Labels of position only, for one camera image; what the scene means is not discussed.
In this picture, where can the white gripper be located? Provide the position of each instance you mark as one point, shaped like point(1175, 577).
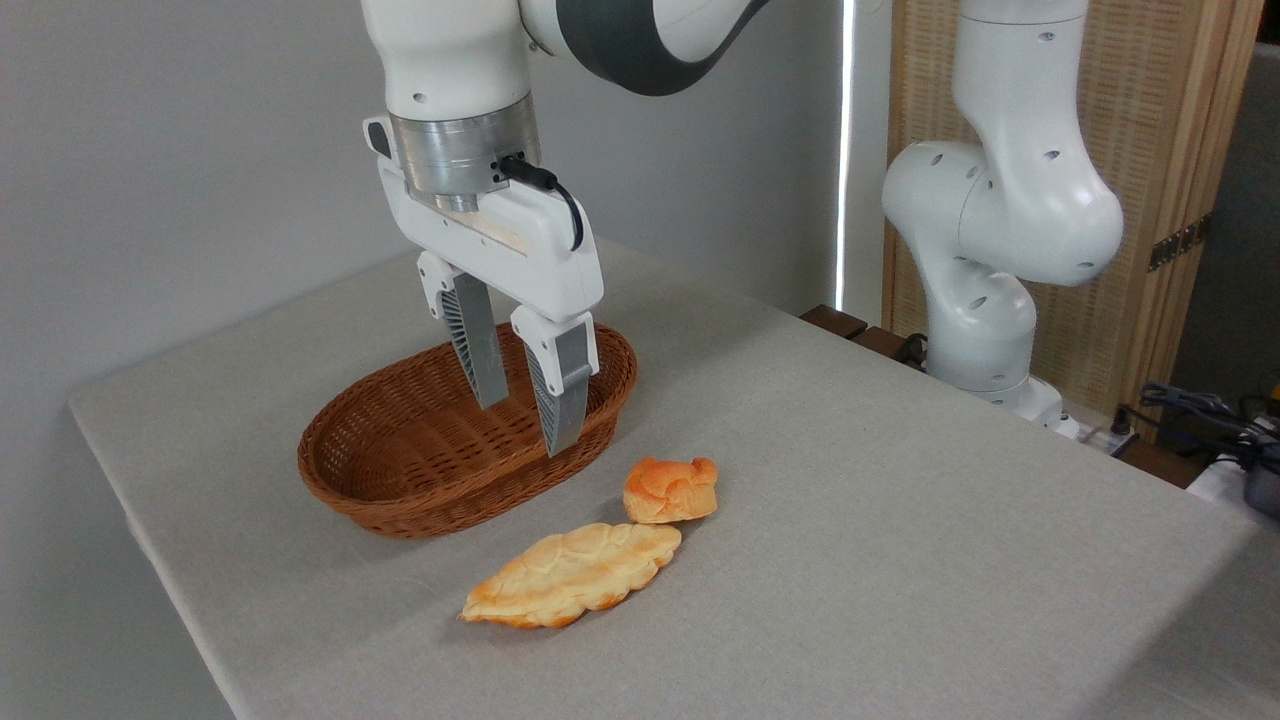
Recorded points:
point(520, 250)

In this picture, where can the small orange bread bun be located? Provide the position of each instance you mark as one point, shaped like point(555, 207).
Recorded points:
point(670, 490)

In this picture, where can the long leaf-shaped bread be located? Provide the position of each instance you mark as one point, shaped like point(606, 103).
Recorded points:
point(570, 575)

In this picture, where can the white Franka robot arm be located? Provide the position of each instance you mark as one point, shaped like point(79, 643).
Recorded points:
point(1010, 210)

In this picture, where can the brown wicker oval basket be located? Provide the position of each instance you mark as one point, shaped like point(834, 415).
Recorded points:
point(400, 470)

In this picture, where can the grey tablecloth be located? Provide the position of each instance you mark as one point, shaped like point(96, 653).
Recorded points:
point(900, 550)

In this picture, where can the white power strip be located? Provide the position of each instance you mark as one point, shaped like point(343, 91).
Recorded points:
point(1095, 438)

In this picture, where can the black screen hinge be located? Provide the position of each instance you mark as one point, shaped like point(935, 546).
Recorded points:
point(1180, 243)

